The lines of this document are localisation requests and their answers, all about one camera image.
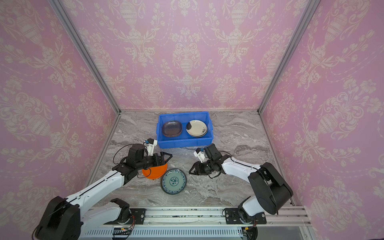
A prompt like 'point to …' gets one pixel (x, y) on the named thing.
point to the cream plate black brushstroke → (196, 128)
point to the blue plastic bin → (184, 139)
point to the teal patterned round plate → (173, 181)
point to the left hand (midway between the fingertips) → (168, 158)
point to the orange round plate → (155, 172)
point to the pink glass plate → (173, 128)
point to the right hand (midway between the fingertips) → (192, 172)
